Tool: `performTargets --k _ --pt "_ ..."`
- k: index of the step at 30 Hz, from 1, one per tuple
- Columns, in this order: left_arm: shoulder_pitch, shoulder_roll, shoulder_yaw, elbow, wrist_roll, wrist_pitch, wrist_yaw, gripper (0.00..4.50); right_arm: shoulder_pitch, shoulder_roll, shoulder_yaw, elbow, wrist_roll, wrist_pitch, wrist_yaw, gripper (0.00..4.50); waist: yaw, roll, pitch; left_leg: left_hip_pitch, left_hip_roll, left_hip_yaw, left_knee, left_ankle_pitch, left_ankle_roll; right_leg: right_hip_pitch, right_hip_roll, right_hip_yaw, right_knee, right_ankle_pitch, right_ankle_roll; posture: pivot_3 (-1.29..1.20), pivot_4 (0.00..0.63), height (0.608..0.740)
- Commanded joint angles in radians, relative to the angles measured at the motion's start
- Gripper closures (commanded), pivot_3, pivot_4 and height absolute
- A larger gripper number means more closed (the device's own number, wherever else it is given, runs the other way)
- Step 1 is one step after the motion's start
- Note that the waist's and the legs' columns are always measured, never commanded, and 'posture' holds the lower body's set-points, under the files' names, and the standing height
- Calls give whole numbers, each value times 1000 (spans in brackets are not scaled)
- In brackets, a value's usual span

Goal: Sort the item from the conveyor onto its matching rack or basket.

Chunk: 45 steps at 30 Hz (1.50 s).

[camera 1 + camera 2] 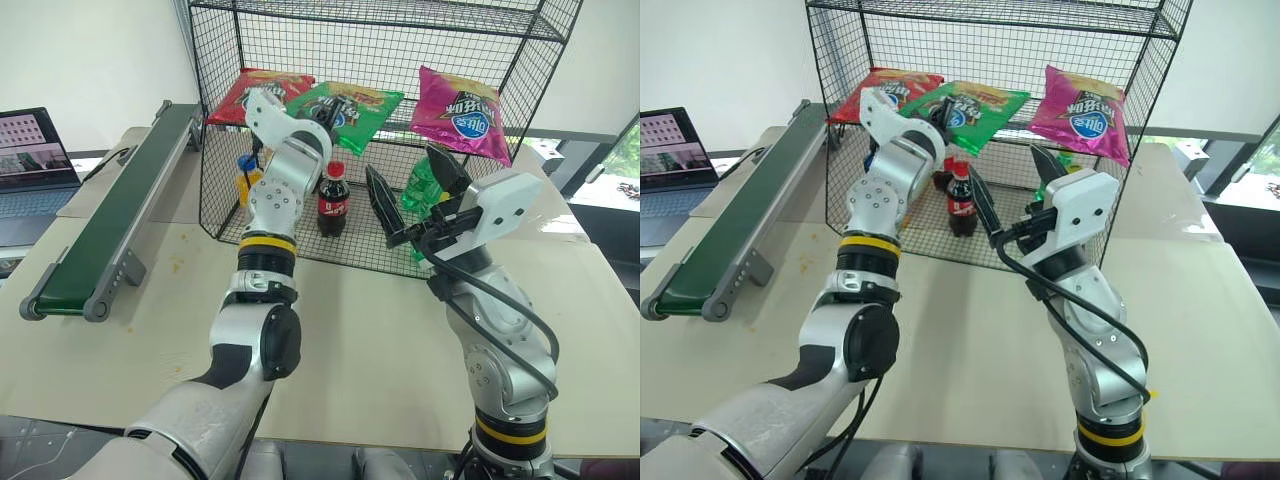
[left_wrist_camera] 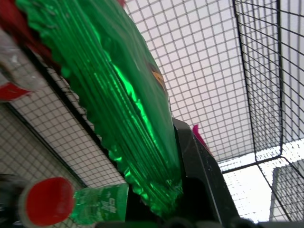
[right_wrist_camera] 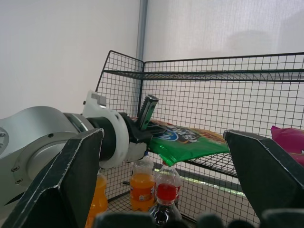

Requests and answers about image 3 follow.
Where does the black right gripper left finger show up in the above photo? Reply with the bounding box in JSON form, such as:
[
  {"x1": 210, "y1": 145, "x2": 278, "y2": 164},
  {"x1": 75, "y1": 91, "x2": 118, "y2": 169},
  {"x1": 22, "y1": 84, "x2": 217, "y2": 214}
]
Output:
[{"x1": 0, "y1": 128, "x2": 105, "y2": 228}]

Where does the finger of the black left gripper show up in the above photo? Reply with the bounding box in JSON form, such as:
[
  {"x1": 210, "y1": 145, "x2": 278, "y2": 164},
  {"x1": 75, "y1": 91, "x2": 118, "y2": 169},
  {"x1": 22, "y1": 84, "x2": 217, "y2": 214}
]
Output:
[
  {"x1": 137, "y1": 94, "x2": 159, "y2": 131},
  {"x1": 147, "y1": 125, "x2": 170, "y2": 138}
]

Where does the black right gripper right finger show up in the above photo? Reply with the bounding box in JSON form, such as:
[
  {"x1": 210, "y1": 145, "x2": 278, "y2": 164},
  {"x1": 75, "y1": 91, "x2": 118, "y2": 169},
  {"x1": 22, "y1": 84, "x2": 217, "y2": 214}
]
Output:
[{"x1": 223, "y1": 130, "x2": 304, "y2": 225}]

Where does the green snack bag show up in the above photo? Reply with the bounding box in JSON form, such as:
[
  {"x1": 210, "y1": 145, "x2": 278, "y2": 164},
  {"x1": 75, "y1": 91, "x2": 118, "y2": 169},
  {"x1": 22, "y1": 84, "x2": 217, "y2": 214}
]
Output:
[{"x1": 144, "y1": 119, "x2": 230, "y2": 167}]

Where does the magenta snack bag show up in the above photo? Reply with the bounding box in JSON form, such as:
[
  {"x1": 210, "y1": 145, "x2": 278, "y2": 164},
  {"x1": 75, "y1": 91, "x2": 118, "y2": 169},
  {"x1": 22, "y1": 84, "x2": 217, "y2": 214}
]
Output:
[{"x1": 270, "y1": 125, "x2": 304, "y2": 167}]

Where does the orange soda bottle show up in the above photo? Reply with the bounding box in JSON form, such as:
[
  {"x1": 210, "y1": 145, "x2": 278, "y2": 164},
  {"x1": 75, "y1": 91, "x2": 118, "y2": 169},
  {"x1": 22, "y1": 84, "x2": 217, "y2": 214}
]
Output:
[
  {"x1": 85, "y1": 169, "x2": 109, "y2": 228},
  {"x1": 129, "y1": 152, "x2": 157, "y2": 212}
]

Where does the cola bottle red label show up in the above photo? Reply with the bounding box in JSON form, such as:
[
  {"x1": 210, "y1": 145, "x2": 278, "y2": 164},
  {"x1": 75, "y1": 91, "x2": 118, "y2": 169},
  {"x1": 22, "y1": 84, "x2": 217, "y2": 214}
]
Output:
[{"x1": 154, "y1": 161, "x2": 182, "y2": 210}]

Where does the cola bottle red cap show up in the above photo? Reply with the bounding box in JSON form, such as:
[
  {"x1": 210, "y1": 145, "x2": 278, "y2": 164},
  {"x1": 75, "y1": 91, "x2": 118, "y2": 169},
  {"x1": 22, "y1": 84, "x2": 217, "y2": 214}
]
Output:
[{"x1": 148, "y1": 182, "x2": 183, "y2": 228}]

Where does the grey vertical pole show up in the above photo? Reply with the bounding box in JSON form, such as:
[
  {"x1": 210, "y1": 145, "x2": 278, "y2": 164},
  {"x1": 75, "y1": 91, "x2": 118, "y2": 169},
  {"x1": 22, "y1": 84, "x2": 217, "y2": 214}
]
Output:
[{"x1": 136, "y1": 0, "x2": 148, "y2": 119}]

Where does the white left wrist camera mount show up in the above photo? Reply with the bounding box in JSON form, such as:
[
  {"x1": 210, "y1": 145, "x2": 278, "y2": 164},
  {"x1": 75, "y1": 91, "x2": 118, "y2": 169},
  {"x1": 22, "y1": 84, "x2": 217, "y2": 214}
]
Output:
[{"x1": 83, "y1": 90, "x2": 148, "y2": 170}]

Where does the black wire mesh rack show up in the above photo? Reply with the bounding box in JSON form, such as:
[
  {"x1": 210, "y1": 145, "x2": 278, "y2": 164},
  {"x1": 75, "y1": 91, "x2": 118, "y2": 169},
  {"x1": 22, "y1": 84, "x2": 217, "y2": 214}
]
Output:
[{"x1": 94, "y1": 49, "x2": 304, "y2": 224}]

